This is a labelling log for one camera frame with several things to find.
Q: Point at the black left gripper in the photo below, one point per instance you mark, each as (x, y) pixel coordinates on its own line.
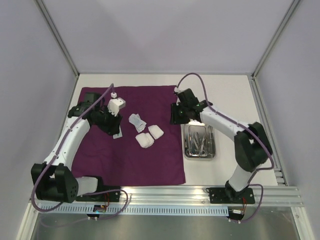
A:
(112, 129)

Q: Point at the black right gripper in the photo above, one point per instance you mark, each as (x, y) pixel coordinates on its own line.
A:
(175, 114)

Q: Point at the blister packet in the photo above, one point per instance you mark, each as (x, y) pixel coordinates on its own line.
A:
(140, 128)
(135, 120)

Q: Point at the gauze pad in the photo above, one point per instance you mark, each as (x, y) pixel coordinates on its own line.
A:
(143, 140)
(150, 139)
(155, 131)

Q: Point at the stainless steel tray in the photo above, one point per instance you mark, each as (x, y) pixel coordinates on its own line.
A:
(199, 142)

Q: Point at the purple cloth mat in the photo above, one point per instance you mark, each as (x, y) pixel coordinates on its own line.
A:
(122, 161)

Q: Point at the green white sachet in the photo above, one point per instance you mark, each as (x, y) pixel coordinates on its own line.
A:
(118, 135)

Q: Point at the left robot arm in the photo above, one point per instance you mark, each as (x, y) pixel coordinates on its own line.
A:
(53, 179)

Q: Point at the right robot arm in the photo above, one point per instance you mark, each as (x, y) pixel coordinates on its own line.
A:
(251, 145)

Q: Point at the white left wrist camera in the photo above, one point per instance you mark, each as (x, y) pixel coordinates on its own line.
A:
(115, 104)

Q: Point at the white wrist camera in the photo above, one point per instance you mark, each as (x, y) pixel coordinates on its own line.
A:
(115, 104)
(177, 90)

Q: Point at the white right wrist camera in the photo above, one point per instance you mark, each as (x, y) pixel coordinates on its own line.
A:
(177, 90)

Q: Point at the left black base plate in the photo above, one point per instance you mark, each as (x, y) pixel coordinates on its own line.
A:
(112, 197)

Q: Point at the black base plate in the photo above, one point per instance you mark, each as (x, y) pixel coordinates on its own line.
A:
(221, 195)
(112, 197)

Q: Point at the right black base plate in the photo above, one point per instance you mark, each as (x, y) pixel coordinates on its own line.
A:
(221, 195)

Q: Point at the slotted cable duct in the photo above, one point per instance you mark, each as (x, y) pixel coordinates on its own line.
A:
(132, 209)

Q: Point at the right aluminium side rail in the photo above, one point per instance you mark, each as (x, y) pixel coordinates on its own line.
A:
(262, 113)

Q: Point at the left aluminium frame post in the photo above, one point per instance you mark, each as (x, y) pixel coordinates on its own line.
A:
(56, 35)

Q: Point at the aluminium frame post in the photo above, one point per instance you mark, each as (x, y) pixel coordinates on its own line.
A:
(56, 35)
(294, 5)

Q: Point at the front aluminium rail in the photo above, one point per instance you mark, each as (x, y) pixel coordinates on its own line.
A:
(189, 195)

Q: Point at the right aluminium frame post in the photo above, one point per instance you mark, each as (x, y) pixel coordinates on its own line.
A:
(294, 5)

